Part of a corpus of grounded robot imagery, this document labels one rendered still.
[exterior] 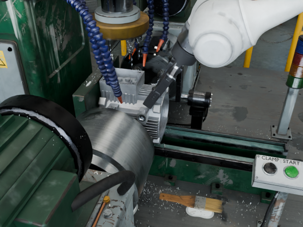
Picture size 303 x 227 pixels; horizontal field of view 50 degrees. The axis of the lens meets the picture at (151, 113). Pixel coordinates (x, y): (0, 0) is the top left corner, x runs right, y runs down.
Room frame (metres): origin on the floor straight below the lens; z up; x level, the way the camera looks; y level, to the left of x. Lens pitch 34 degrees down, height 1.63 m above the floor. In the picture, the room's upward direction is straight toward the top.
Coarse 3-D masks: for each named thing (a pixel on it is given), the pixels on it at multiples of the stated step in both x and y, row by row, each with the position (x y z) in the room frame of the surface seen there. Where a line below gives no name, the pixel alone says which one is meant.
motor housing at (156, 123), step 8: (144, 88) 0.91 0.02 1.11; (144, 96) 0.87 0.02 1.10; (160, 96) 0.87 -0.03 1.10; (168, 96) 0.96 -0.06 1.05; (120, 104) 0.87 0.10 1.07; (128, 104) 0.87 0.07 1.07; (136, 104) 0.86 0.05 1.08; (160, 104) 0.85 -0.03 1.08; (168, 104) 0.97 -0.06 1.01; (128, 112) 0.84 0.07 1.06; (136, 112) 0.84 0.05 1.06; (152, 112) 0.84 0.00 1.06; (152, 120) 0.81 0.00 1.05; (160, 120) 0.95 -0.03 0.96; (152, 128) 0.81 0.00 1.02; (160, 128) 0.92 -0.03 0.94; (152, 136) 0.81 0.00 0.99; (160, 136) 0.86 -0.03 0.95
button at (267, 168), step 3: (264, 165) 0.59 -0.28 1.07; (267, 165) 0.59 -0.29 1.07; (270, 165) 0.59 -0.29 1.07; (273, 165) 0.59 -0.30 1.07; (264, 168) 0.58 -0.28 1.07; (267, 168) 0.58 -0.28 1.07; (270, 168) 0.58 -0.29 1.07; (273, 168) 0.58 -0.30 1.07; (267, 171) 0.58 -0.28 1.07; (270, 171) 0.58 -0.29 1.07; (273, 171) 0.58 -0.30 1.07
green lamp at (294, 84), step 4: (288, 76) 1.08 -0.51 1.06; (292, 76) 1.06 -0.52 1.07; (288, 80) 1.07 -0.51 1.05; (292, 80) 1.06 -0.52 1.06; (296, 80) 1.05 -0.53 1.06; (300, 80) 1.05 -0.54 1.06; (288, 84) 1.07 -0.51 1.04; (292, 84) 1.05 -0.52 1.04; (296, 84) 1.05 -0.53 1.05; (300, 84) 1.05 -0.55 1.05
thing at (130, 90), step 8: (120, 72) 0.98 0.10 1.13; (128, 72) 0.97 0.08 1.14; (136, 72) 0.97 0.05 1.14; (104, 80) 0.90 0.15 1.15; (120, 80) 0.92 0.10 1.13; (128, 80) 0.92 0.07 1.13; (144, 80) 0.96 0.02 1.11; (104, 88) 0.89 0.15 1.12; (120, 88) 0.88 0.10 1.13; (128, 88) 0.87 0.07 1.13; (136, 88) 0.87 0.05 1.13; (104, 96) 0.89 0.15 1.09; (112, 96) 0.89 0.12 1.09; (128, 96) 0.87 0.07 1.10; (136, 96) 0.87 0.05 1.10
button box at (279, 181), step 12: (264, 156) 0.62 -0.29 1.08; (252, 168) 0.62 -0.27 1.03; (276, 168) 0.58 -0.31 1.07; (300, 168) 0.58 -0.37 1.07; (252, 180) 0.58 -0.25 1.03; (264, 180) 0.56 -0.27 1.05; (276, 180) 0.56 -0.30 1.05; (288, 180) 0.56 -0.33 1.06; (300, 180) 0.55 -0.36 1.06; (288, 192) 0.56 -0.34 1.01; (300, 192) 0.55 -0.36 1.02
